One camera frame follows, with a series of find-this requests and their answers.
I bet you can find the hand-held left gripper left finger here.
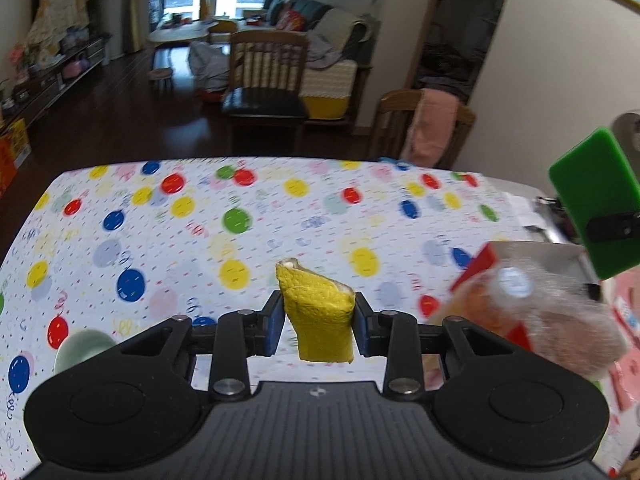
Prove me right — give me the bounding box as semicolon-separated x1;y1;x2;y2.
119;290;287;402

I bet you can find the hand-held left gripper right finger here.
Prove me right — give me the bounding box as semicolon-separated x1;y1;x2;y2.
350;292;507;396

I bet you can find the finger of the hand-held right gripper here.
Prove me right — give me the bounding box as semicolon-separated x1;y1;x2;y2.
587;212;640;242

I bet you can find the yellow sponge cloth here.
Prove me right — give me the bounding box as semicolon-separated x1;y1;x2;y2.
275;257;357;364

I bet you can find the crushed clear plastic bottle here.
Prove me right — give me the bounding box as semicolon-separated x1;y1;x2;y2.
487;260;603;321

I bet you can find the balloon print tablecloth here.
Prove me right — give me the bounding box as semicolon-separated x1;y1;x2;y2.
0;156;546;466

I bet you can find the pale green mug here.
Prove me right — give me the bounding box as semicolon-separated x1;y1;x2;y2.
53;329;120;377

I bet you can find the wooden chair with towel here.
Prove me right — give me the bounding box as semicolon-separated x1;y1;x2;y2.
366;88;477;172

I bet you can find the pink towel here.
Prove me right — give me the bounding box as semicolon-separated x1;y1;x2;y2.
401;88;462;167

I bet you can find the wooden chair with dark seat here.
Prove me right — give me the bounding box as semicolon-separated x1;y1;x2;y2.
221;29;310;157

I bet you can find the sofa with cream cover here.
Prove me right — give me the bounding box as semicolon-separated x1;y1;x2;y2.
270;0;375;122

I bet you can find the pile of pale laundry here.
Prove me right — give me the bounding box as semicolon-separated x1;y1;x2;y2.
188;40;235;95

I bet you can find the small wooden stool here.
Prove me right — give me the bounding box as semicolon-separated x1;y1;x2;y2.
147;68;176;93

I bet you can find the round coffee table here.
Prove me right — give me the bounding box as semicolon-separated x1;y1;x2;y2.
148;19;240;50

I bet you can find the orange cardboard box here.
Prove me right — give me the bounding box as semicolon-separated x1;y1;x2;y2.
0;136;22;198

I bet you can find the yellow cardboard box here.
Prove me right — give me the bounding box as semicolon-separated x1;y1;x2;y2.
0;118;32;171

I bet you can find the low dark media cabinet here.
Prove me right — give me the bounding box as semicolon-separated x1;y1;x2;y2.
0;34;112;133

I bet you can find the floral hanging cloth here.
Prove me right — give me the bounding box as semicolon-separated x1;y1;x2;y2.
26;0;92;57

